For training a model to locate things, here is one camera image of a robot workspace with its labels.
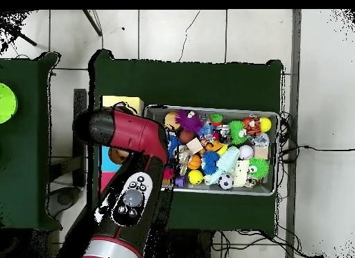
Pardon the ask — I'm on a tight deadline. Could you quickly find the brown toy football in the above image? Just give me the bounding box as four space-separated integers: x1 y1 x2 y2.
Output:
178 130 196 145

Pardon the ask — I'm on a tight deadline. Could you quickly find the cream knit cloth roll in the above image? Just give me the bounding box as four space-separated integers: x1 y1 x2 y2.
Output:
233 160 251 188

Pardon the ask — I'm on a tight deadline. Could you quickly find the wooden three-hole box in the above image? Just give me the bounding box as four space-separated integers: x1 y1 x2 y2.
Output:
99 94 145 195

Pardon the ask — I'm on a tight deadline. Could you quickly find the green covered side table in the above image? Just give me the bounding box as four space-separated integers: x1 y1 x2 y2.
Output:
0 51 62 232

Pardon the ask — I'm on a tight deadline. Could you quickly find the dark green tablecloth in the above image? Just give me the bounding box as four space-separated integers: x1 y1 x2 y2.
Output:
87 49 284 238

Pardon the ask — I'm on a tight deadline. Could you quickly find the lime green round object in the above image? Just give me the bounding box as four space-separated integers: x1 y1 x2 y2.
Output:
0 83 18 125

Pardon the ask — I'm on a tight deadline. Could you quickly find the purple spiky ball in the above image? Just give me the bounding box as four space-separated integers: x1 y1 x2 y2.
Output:
175 108 206 135

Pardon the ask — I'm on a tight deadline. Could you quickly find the green spiky ball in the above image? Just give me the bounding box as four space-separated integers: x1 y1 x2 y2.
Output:
248 157 270 180

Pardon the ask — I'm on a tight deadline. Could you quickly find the yellow ball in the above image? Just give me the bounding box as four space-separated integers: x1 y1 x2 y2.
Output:
187 169 205 187

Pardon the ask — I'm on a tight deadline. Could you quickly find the orange tiger plush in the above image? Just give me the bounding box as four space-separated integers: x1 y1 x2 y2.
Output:
242 117 263 136

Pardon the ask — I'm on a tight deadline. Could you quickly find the mint green knit cloth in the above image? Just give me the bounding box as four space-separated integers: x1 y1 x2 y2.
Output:
208 146 241 186

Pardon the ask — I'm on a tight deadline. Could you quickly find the black upright bar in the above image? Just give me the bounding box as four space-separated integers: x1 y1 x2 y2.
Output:
73 88 89 188

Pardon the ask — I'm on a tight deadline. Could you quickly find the black tripod leg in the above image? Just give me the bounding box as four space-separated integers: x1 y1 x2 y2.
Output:
83 9 103 37
0 16 37 47

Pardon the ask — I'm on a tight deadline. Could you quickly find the black and white soccer ball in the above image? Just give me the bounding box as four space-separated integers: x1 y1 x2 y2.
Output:
218 174 235 191

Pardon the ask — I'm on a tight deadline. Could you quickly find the clear mesh bin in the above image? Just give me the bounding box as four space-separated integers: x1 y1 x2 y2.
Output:
144 105 281 198

